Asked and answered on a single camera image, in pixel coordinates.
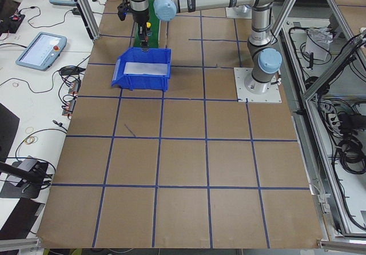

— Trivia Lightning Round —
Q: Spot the left blue plastic bin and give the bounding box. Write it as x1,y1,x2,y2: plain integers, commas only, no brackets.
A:
111,47,172,91

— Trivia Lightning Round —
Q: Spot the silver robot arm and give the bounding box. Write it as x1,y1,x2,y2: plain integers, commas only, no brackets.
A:
118,0,282,95

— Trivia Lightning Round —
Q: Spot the white foam pad left bin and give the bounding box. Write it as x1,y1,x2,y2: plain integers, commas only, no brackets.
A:
124,62,168,76

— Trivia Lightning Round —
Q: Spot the green conveyor belt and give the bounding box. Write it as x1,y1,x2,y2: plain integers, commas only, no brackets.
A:
148,0,160,48

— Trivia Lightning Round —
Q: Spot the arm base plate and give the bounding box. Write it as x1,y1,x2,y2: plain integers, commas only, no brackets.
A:
225,5,252,19
234,67,282,103

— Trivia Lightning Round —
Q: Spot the teach pendant near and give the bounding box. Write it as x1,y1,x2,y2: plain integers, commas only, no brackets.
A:
15,32,67,71

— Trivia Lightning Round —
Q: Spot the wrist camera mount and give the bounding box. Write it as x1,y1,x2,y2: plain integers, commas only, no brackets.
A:
117,0,132,21

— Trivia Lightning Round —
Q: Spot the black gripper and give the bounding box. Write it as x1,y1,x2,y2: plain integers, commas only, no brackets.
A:
133,9,149,51

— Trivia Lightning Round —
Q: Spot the aluminium frame post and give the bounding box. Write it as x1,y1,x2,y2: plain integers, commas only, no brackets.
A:
74,0,100,41

